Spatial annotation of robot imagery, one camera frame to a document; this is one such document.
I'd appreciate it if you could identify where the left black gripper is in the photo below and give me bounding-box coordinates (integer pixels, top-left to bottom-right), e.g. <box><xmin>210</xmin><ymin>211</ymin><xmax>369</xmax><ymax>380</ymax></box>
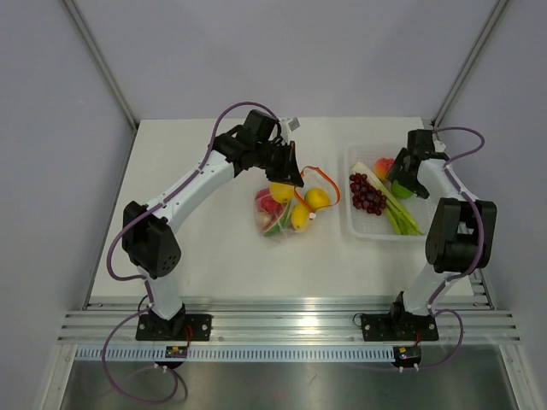
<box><xmin>254</xmin><ymin>140</ymin><xmax>303</xmax><ymax>187</ymax></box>

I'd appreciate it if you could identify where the green lime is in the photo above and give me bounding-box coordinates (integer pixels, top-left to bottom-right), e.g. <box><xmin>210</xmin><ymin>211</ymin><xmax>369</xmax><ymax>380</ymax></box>
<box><xmin>391</xmin><ymin>181</ymin><xmax>415</xmax><ymax>199</ymax></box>

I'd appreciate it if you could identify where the red tomato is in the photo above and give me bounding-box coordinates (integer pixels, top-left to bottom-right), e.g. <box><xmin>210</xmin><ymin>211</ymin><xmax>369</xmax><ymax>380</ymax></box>
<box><xmin>255</xmin><ymin>189</ymin><xmax>285</xmax><ymax>214</ymax></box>

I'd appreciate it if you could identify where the clear zip top bag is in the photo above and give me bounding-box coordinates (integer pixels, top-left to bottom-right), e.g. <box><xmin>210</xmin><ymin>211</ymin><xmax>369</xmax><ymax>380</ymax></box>
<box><xmin>254</xmin><ymin>166</ymin><xmax>341</xmax><ymax>240</ymax></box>

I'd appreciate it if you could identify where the white garlic bulb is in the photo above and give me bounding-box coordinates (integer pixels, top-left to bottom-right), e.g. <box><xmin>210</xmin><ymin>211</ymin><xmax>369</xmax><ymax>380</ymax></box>
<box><xmin>256</xmin><ymin>212</ymin><xmax>272</xmax><ymax>229</ymax></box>

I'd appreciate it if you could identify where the yellow orange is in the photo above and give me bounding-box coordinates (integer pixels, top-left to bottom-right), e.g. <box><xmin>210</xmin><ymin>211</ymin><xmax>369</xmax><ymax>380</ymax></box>
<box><xmin>268</xmin><ymin>182</ymin><xmax>294</xmax><ymax>203</ymax></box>
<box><xmin>304</xmin><ymin>188</ymin><xmax>330</xmax><ymax>212</ymax></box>

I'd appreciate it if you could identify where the yellow lemon front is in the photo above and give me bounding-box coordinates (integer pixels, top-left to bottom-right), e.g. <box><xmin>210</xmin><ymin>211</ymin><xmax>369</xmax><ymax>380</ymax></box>
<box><xmin>291</xmin><ymin>203</ymin><xmax>311</xmax><ymax>231</ymax></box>

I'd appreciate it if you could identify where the watermelon slice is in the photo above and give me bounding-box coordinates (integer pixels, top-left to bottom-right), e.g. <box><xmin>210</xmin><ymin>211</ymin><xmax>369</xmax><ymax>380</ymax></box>
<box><xmin>262</xmin><ymin>212</ymin><xmax>291</xmax><ymax>237</ymax></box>

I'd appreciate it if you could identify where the yellow orange top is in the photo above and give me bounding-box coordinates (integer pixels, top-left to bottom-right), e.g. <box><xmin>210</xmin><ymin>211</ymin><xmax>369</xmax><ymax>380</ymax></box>
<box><xmin>268</xmin><ymin>182</ymin><xmax>294</xmax><ymax>203</ymax></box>

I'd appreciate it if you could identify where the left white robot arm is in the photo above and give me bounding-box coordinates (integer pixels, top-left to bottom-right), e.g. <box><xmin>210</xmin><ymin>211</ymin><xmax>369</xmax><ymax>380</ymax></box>
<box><xmin>121</xmin><ymin>109</ymin><xmax>303</xmax><ymax>340</ymax></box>

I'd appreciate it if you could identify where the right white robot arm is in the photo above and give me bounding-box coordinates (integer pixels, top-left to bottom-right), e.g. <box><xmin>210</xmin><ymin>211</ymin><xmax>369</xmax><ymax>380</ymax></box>
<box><xmin>375</xmin><ymin>129</ymin><xmax>497</xmax><ymax>342</ymax></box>

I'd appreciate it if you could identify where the red yellow peach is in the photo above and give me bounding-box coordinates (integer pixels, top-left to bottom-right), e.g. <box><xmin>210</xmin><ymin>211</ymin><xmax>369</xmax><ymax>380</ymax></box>
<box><xmin>373</xmin><ymin>157</ymin><xmax>394</xmax><ymax>183</ymax></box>

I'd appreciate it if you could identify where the purple grape bunch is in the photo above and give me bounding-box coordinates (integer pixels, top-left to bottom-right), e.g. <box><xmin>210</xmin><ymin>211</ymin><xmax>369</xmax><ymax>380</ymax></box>
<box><xmin>349</xmin><ymin>173</ymin><xmax>387</xmax><ymax>216</ymax></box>

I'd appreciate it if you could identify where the green onion stalk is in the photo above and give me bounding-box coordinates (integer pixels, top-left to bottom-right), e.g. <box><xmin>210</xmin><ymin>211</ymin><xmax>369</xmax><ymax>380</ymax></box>
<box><xmin>350</xmin><ymin>161</ymin><xmax>423</xmax><ymax>236</ymax></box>

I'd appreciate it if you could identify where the white plastic basket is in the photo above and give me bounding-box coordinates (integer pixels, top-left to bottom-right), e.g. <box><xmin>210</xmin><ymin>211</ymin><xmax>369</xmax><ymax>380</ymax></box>
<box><xmin>344</xmin><ymin>144</ymin><xmax>436</xmax><ymax>242</ymax></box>

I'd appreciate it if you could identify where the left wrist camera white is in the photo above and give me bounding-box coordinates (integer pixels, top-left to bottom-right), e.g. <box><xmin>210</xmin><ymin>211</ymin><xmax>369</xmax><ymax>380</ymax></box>
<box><xmin>279</xmin><ymin>117</ymin><xmax>300</xmax><ymax>141</ymax></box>

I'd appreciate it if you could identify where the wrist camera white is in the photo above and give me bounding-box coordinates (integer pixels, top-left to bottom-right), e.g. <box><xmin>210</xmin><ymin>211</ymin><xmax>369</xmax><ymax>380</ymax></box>
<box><xmin>279</xmin><ymin>117</ymin><xmax>300</xmax><ymax>141</ymax></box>
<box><xmin>432</xmin><ymin>133</ymin><xmax>446</xmax><ymax>153</ymax></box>

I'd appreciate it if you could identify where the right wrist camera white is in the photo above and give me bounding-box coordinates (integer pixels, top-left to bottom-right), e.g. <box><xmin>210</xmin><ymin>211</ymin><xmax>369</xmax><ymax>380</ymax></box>
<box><xmin>432</xmin><ymin>133</ymin><xmax>446</xmax><ymax>153</ymax></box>

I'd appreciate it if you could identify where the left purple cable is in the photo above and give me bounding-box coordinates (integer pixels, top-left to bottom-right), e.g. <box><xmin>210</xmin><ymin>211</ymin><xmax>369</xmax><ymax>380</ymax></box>
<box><xmin>100</xmin><ymin>100</ymin><xmax>281</xmax><ymax>402</ymax></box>

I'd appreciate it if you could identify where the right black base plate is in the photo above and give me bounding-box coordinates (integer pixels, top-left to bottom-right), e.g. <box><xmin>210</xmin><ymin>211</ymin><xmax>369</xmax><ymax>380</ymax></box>
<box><xmin>357</xmin><ymin>313</ymin><xmax>439</xmax><ymax>343</ymax></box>

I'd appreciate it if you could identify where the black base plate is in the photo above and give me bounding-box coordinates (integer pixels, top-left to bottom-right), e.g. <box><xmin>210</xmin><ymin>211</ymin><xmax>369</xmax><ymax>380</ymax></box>
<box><xmin>135</xmin><ymin>313</ymin><xmax>213</xmax><ymax>342</ymax></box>
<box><xmin>357</xmin><ymin>313</ymin><xmax>439</xmax><ymax>343</ymax></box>

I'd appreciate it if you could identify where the aluminium mounting rail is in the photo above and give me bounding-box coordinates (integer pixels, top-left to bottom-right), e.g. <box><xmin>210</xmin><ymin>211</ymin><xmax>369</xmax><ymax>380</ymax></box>
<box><xmin>58</xmin><ymin>295</ymin><xmax>521</xmax><ymax>345</ymax></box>

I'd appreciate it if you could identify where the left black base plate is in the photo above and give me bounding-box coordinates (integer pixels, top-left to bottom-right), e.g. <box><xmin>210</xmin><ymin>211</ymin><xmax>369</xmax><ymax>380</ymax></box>
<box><xmin>135</xmin><ymin>313</ymin><xmax>213</xmax><ymax>342</ymax></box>

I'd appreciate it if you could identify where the white slotted cable duct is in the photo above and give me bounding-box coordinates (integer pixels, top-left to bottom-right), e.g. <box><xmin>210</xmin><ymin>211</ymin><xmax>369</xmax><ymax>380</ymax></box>
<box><xmin>75</xmin><ymin>345</ymin><xmax>395</xmax><ymax>363</ymax></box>

